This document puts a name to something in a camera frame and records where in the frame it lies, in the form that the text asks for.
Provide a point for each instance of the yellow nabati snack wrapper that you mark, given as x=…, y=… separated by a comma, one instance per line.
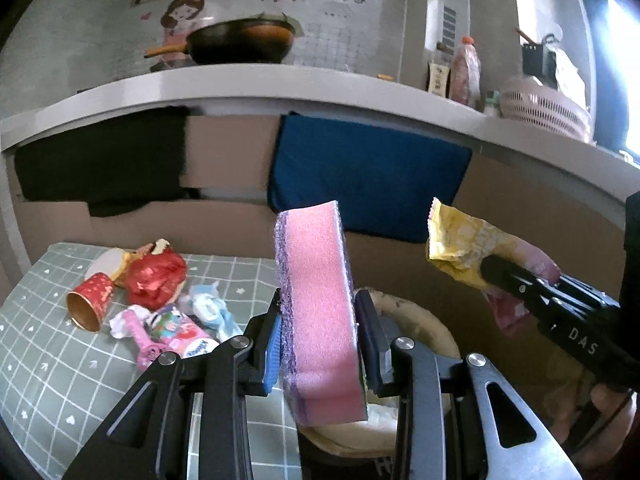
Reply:
x=158, y=247

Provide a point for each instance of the person right hand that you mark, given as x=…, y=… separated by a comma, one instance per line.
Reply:
x=575, y=387

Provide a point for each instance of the colourful cartoon tissue packet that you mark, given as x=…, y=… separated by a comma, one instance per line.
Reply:
x=180, y=333

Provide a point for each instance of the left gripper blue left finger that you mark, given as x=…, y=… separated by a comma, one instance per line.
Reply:
x=264, y=359

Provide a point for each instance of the black hanging towel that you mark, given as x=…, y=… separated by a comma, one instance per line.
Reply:
x=115, y=166

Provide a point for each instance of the grey kitchen countertop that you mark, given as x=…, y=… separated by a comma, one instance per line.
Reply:
x=261, y=88

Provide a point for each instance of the sauce bottle with beige label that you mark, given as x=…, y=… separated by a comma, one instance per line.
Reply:
x=438, y=71

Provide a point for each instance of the trash bin with beige bag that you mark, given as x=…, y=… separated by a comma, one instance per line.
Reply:
x=364, y=450

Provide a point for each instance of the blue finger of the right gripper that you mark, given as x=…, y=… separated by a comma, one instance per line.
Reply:
x=504, y=278

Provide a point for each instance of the round white yellow pad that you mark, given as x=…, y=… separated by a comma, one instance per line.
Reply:
x=114, y=263

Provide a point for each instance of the blue hanging towel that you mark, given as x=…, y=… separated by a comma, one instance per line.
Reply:
x=384, y=180

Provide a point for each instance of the yellow pink wrapper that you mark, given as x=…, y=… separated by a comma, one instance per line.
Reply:
x=457, y=243

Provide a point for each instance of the black knife block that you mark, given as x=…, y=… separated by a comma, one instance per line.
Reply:
x=538, y=59

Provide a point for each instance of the pink plastic basket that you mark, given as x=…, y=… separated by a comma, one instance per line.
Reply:
x=544, y=107

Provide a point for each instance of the white blue tissue pack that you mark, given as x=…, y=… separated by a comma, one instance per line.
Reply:
x=206, y=305

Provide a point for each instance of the red plastic bag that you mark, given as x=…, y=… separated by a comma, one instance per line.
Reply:
x=155, y=280

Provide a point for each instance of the red paper cup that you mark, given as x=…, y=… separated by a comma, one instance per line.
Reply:
x=87, y=304

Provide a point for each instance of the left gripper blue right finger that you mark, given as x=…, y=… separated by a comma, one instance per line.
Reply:
x=376, y=333

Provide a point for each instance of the red orange-capped bottle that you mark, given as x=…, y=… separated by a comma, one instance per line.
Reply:
x=464, y=82

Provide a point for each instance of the black wok with wooden handle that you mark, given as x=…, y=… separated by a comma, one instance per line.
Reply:
x=244, y=41

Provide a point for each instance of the green grid tablecloth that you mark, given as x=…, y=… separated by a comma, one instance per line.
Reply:
x=58, y=381

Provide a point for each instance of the pink purple sponge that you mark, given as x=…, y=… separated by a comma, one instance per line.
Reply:
x=320, y=365

